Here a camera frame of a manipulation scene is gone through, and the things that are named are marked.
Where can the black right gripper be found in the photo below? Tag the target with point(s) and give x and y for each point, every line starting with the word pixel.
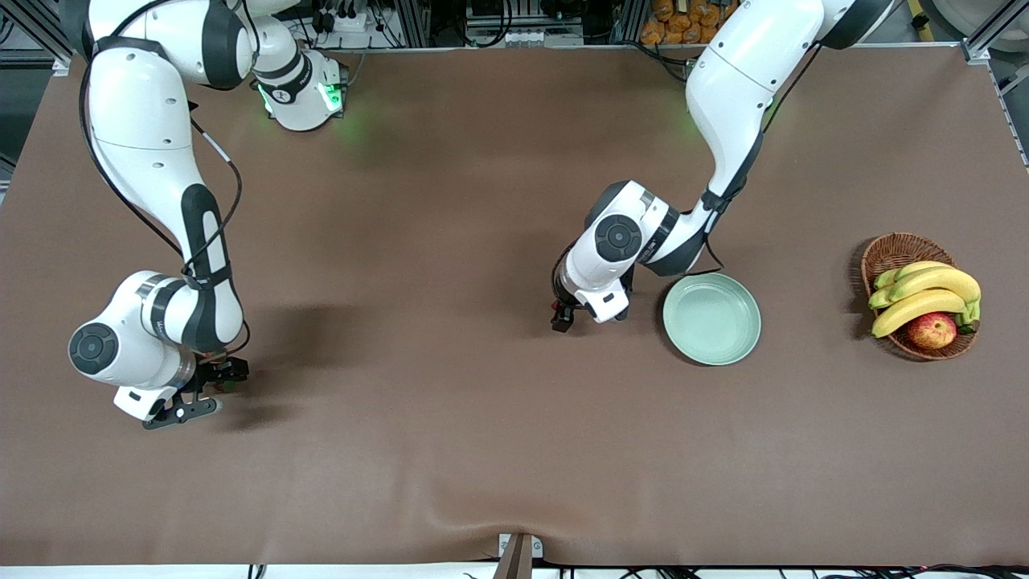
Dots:
pixel 214 374

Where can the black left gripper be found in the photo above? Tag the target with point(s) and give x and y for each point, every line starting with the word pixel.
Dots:
pixel 562 314

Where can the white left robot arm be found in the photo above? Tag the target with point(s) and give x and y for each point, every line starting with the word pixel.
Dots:
pixel 739 88

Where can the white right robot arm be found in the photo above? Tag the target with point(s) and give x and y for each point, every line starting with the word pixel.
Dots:
pixel 145 121

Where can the pale green round plate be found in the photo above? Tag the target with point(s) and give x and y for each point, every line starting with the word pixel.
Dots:
pixel 711 318

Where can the brown table mat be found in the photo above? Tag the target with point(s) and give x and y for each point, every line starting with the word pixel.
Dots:
pixel 514 450

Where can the white connector strip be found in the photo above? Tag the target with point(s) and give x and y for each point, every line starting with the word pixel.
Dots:
pixel 522 37

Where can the bag of orange buns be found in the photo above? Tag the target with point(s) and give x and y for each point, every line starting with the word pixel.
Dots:
pixel 667 32

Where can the brown wicker basket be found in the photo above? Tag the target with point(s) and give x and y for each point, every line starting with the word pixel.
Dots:
pixel 888 253

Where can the small greenish yellow banana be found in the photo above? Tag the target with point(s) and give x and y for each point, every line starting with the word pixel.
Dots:
pixel 924 266

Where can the white power strip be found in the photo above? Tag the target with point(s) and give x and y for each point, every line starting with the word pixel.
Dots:
pixel 346 22

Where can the red yellow apple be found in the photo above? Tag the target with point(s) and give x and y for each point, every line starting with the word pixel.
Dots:
pixel 932 331

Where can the large yellow banana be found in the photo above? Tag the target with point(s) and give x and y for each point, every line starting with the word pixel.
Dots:
pixel 940 281

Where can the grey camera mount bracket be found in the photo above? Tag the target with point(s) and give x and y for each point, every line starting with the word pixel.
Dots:
pixel 518 559

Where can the aluminium extrusion frame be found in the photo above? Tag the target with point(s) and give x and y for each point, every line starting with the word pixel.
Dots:
pixel 414 20

